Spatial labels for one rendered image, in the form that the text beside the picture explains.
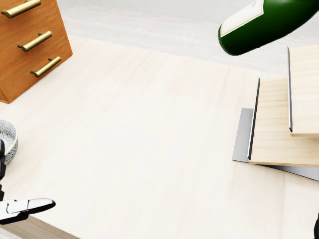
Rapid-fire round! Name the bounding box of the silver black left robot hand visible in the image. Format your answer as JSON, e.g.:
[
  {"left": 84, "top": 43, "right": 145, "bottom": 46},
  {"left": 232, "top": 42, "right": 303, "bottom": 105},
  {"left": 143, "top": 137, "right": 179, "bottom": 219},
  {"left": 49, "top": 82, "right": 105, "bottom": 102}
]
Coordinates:
[{"left": 0, "top": 138, "right": 56, "bottom": 226}]

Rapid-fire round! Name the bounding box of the wooden drawer cabinet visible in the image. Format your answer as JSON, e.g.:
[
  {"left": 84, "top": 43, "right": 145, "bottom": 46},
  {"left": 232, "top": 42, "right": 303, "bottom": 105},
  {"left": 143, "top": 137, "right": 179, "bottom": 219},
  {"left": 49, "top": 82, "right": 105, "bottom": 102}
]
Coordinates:
[{"left": 0, "top": 0, "right": 73, "bottom": 104}]

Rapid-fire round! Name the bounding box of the green wine bottle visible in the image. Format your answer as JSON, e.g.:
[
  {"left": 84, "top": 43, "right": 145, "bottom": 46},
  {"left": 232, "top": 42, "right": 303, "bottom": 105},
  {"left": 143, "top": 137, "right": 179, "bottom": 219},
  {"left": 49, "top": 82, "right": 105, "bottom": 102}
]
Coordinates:
[{"left": 218, "top": 0, "right": 319, "bottom": 57}]

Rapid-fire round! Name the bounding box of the patterned grey white bowl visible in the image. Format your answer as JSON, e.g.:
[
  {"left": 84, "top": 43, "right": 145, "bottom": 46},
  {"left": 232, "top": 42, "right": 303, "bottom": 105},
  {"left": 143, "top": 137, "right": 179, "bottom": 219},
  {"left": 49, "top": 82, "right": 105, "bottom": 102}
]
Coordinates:
[{"left": 0, "top": 119, "right": 18, "bottom": 165}]

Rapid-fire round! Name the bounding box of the pale wooden wine rack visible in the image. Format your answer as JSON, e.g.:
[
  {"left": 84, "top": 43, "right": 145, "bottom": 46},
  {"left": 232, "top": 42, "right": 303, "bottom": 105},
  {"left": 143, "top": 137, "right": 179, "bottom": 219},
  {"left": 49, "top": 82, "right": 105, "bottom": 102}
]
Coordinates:
[{"left": 232, "top": 44, "right": 319, "bottom": 181}]

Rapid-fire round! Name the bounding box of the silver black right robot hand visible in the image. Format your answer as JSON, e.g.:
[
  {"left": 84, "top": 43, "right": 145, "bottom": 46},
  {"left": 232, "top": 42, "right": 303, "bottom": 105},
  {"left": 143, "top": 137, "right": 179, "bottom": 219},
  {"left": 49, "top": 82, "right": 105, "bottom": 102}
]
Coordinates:
[{"left": 313, "top": 212, "right": 319, "bottom": 239}]

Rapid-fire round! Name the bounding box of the brass drawer handle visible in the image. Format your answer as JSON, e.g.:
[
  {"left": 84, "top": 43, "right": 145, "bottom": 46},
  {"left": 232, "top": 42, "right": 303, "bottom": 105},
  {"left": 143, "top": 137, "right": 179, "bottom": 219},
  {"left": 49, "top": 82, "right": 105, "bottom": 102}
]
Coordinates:
[
  {"left": 0, "top": 0, "right": 41, "bottom": 19},
  {"left": 30, "top": 56, "right": 62, "bottom": 78},
  {"left": 17, "top": 30, "right": 53, "bottom": 52}
]

